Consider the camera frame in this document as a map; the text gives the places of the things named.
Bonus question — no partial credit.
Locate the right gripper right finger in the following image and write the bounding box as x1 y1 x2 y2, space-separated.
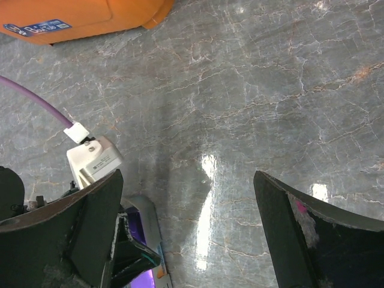
253 171 383 287

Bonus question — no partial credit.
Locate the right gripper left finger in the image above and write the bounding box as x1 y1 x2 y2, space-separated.
1 170 124 287

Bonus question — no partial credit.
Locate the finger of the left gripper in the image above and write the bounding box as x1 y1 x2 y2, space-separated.
110 214 161 287

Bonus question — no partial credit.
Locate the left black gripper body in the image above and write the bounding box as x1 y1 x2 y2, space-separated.
1 166 78 218

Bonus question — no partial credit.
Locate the purple toothpaste box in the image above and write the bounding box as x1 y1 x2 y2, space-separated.
122 195 173 288

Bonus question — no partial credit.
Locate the orange plastic basket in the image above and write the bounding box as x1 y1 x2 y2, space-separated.
1 0 174 45

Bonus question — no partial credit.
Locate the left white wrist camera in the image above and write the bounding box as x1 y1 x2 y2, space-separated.
64 122 123 190

